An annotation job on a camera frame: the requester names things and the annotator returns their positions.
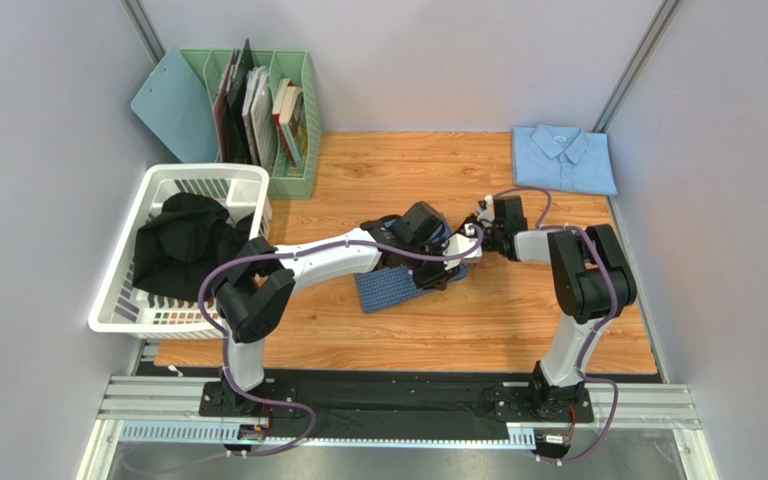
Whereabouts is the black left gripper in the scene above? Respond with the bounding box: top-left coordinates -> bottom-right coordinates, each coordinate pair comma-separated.
403,236 -> 460,292

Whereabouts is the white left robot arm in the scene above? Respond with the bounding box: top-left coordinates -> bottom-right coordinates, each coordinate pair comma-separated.
197,202 -> 484,399

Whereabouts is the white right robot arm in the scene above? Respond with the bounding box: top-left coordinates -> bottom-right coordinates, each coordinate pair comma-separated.
458,196 -> 637,415

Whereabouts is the folded light blue shirt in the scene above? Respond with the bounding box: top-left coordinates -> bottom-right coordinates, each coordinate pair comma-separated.
511,124 -> 617,196

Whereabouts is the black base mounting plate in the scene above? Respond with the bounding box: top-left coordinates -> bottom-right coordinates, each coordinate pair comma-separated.
184,368 -> 595,441

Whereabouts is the green plastic file rack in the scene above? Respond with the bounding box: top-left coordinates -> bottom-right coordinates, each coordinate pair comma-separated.
179,47 -> 324,201

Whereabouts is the dark brown folder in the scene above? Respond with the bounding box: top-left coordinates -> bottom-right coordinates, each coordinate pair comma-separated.
213,39 -> 255,165

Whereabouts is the white paper folder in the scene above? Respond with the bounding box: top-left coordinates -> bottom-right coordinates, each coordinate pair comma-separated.
241,66 -> 277,171

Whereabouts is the red spine book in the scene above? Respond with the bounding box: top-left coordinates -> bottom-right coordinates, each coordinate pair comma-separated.
272,78 -> 309,176

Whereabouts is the black shirt in basket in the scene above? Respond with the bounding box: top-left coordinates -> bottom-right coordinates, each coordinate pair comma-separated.
132,192 -> 254,302

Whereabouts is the light blue clipboard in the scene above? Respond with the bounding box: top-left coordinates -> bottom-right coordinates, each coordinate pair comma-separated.
130,47 -> 219,164

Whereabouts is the white plastic laundry basket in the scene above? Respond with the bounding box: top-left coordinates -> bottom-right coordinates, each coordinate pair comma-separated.
88,163 -> 272,340

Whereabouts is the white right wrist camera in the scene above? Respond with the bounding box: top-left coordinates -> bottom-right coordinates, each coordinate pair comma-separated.
476,195 -> 496,225

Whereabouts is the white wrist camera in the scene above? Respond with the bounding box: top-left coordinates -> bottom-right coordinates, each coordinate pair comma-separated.
476,195 -> 496,225
443,223 -> 484,270

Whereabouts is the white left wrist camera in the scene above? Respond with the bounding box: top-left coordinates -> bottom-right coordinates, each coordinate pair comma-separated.
443,223 -> 484,270

